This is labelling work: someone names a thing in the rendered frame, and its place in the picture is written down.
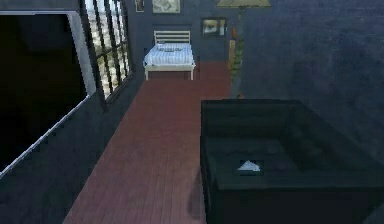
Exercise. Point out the white framed bed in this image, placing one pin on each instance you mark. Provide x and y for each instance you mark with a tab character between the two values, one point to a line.
169	55

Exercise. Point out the dark object on bed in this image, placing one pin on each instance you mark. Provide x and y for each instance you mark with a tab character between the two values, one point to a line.
170	49

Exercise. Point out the green house plant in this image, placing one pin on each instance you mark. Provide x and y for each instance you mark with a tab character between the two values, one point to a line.
237	55

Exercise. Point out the small white object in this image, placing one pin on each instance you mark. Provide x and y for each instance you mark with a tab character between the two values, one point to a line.
248	166

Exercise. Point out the black framed landscape picture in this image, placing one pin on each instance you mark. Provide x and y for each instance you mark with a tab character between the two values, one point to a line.
213	26

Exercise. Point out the black sofa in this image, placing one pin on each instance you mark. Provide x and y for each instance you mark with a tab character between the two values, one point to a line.
286	160

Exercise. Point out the black framed window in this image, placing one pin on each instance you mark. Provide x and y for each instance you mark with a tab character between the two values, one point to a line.
108	46

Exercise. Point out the small dark framed picture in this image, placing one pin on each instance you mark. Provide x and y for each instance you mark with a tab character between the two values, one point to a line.
139	5

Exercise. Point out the yellow shade floor lamp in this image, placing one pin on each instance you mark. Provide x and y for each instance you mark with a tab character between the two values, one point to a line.
243	3

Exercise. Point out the pale framed wall picture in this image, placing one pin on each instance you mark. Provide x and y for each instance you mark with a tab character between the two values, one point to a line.
166	5

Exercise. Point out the black wall television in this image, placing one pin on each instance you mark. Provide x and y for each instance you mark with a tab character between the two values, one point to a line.
36	86

